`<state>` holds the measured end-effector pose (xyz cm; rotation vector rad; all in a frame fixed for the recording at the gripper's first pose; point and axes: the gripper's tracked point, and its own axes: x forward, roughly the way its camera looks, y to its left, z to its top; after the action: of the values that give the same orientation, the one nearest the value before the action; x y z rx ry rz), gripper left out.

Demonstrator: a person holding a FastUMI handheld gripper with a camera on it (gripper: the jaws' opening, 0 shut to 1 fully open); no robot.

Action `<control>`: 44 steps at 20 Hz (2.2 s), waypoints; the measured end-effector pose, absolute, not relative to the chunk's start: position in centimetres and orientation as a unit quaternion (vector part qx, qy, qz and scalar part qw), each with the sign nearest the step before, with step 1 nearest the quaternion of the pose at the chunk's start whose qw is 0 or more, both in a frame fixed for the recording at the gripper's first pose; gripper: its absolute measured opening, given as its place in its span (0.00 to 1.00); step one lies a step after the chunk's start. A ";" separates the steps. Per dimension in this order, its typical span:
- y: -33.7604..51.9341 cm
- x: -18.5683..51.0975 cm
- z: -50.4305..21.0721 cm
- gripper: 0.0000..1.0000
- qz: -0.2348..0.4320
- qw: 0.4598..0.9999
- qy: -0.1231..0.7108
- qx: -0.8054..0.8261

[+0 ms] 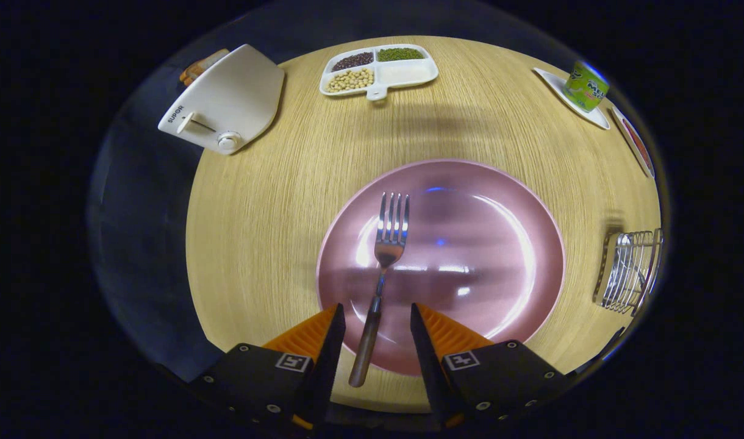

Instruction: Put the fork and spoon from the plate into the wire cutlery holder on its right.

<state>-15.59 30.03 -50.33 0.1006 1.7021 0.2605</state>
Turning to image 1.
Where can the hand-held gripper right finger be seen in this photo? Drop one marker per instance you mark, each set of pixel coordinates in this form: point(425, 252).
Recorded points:
point(430, 366)

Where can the white toaster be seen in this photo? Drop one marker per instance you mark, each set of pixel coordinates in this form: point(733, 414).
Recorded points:
point(238, 97)

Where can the pile of yellow soybeans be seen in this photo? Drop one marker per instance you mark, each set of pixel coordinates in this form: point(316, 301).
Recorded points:
point(350, 80)

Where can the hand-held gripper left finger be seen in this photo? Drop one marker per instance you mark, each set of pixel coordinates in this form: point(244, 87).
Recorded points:
point(320, 366)

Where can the white plate of food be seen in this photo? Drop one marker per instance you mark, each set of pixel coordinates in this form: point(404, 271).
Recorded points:
point(629, 143)

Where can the pink round plate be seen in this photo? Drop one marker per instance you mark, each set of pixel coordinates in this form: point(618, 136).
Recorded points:
point(469, 244)

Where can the pile of green beans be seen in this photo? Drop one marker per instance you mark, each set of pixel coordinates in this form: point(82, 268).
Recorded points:
point(400, 53)

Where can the white divided dish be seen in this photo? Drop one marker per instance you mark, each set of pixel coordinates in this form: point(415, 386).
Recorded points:
point(408, 72)

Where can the brown fried meat piece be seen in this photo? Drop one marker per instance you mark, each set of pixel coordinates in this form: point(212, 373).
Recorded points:
point(639, 143)

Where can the small white square tray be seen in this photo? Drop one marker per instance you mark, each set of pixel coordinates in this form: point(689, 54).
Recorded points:
point(558, 91)

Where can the toasted bread slice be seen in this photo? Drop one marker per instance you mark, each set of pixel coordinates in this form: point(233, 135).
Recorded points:
point(192, 73)
point(210, 59)

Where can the green label drink bottle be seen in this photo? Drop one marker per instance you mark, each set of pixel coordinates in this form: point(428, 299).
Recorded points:
point(585, 88)

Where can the pile of dark red beans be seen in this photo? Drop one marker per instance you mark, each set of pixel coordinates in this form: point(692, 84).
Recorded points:
point(353, 60)

